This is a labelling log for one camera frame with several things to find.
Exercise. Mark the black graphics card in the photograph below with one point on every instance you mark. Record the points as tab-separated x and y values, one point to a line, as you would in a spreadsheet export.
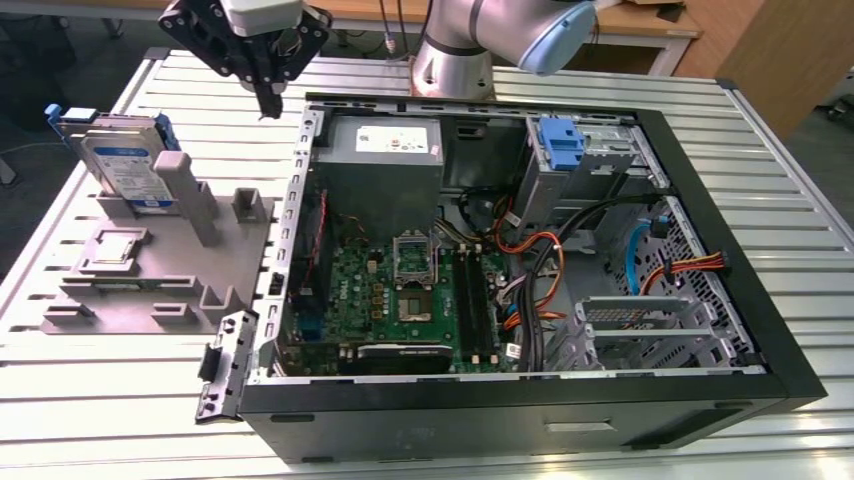
401	357

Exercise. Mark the grey metal leg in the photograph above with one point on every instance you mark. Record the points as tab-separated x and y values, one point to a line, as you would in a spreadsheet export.
7	172

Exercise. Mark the grey hinged case bracket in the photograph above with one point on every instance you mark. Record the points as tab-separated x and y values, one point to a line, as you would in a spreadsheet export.
230	360

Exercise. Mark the grey metal disk bay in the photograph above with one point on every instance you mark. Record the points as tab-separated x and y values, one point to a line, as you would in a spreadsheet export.
641	334

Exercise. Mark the grey metal drive cage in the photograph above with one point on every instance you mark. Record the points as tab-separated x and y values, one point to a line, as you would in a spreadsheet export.
547	195

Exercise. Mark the black open PC case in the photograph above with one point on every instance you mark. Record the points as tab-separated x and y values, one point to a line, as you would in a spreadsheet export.
467	425

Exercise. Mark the blue plastic drive latch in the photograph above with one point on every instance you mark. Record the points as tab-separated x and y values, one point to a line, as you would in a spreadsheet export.
561	145

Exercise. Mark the CPU socket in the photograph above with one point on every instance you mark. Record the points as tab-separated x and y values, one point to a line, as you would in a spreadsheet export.
417	306

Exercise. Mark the thin metal locking lever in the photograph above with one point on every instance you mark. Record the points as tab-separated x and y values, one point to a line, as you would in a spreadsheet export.
437	262

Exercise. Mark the green motherboard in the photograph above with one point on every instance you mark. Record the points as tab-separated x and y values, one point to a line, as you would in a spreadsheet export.
361	300

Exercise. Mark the hard disk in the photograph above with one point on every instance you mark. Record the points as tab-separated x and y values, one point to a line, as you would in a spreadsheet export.
127	170

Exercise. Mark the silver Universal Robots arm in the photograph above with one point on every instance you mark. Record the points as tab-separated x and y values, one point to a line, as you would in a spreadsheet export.
454	65

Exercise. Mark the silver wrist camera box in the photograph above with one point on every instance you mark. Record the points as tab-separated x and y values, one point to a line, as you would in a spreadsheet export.
260	15

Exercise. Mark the silver CPU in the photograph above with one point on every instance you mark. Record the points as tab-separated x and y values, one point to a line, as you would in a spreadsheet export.
115	250

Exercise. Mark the black chair caster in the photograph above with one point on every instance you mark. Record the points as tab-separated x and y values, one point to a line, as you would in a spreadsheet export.
842	107

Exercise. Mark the grey plastic parts rack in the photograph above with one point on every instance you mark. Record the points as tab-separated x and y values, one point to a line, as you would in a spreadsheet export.
180	260

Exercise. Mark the grey power supply unit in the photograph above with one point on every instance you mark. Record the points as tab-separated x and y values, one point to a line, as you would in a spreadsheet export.
381	190

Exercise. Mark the black RAM slot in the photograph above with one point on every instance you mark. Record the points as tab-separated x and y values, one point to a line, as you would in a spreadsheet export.
467	300
485	300

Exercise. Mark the green RAM stick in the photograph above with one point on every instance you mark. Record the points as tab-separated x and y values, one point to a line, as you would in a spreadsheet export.
127	285

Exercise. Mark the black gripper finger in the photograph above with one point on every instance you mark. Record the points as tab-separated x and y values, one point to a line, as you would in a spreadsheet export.
194	30
310	35

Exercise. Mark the wooden desk white frame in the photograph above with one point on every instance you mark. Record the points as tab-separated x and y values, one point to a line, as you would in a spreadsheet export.
641	22
114	27

